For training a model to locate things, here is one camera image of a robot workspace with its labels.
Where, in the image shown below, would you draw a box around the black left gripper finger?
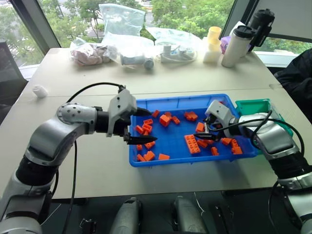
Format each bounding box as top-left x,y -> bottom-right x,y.
126,135 -> 158,146
135,107 -> 153,117

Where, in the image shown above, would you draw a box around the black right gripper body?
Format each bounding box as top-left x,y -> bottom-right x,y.
202,116 -> 224,134

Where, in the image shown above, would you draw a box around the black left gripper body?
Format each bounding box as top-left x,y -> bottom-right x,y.
112,108 -> 138,145

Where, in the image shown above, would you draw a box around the blue plastic bin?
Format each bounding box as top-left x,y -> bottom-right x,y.
128,93 -> 259,168

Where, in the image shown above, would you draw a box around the green plastic bin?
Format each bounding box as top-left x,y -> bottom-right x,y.
234,97 -> 294,137

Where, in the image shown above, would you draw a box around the large flat orange brick plate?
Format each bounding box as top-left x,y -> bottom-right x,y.
184,134 -> 202,155

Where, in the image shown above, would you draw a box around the tall orange toy brick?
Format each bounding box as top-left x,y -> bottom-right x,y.
230,138 -> 244,156

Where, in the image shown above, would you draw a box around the chunky orange toy brick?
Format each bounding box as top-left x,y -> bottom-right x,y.
159,114 -> 172,127

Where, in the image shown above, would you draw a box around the wide orange toy brick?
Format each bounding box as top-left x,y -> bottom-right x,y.
183,111 -> 198,122

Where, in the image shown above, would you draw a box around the grey cylinders in clear bag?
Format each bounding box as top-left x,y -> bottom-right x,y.
119,54 -> 155,71

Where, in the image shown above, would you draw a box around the white power strip in bag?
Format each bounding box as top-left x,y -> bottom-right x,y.
155,40 -> 198,64

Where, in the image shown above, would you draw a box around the plastic bag with pink items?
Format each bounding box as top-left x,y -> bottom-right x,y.
70,39 -> 118,66

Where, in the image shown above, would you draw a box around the dark rounded grey shape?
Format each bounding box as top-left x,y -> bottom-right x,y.
170,195 -> 208,234
108,196 -> 143,234

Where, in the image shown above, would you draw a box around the white tumbler with black lid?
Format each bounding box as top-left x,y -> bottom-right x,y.
221,24 -> 255,68

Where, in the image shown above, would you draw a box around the purple package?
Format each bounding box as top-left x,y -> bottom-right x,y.
219,36 -> 232,53

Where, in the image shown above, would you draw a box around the small white plastic cylinder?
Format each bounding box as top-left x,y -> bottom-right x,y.
32,84 -> 48,98

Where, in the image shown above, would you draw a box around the yellow plastic cup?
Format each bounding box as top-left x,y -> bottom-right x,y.
207,26 -> 223,46

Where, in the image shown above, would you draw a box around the large clear plastic bag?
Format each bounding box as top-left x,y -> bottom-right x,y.
98,3 -> 146,38

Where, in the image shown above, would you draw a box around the person in dark clothing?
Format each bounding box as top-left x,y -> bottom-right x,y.
273,48 -> 312,116

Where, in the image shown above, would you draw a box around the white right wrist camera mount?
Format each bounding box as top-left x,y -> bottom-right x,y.
204,99 -> 239,128

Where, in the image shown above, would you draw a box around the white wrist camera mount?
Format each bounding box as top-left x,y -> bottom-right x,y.
204,99 -> 239,128
106,88 -> 138,137

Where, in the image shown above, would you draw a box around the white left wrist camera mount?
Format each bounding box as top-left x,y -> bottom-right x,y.
106,88 -> 138,137

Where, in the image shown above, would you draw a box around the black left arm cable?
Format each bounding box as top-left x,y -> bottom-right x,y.
61,82 -> 127,234

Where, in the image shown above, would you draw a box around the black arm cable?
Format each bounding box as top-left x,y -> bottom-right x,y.
61,82 -> 127,234
211,109 -> 306,156

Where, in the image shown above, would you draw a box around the thin white string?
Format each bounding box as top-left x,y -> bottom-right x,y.
193,192 -> 205,215

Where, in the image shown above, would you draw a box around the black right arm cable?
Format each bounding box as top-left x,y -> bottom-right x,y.
211,109 -> 306,156

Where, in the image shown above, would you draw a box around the long black bracket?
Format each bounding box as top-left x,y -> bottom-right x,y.
214,204 -> 233,234

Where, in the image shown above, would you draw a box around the small black bracket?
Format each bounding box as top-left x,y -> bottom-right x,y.
79,217 -> 98,234

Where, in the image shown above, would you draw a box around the black camera device on stand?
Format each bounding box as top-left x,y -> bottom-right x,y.
247,9 -> 276,53

